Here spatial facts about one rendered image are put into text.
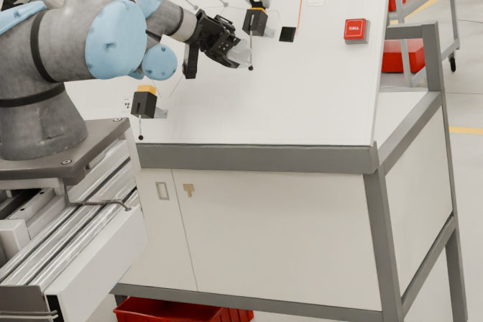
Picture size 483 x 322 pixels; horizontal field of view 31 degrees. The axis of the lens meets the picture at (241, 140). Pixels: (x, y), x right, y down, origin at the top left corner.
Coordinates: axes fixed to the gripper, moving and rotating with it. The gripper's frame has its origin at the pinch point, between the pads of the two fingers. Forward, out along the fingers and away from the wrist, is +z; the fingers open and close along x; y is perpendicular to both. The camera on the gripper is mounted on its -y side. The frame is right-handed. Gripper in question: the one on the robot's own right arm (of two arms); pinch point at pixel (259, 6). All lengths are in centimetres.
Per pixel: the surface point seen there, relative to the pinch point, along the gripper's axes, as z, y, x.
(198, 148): 21.8, -30.5, 11.4
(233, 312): 110, -32, 34
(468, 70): 254, 227, 46
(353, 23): 4.0, -0.1, -25.0
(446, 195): 78, 7, -34
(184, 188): 36, -34, 20
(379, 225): 40, -32, -35
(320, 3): 4.5, 6.9, -13.0
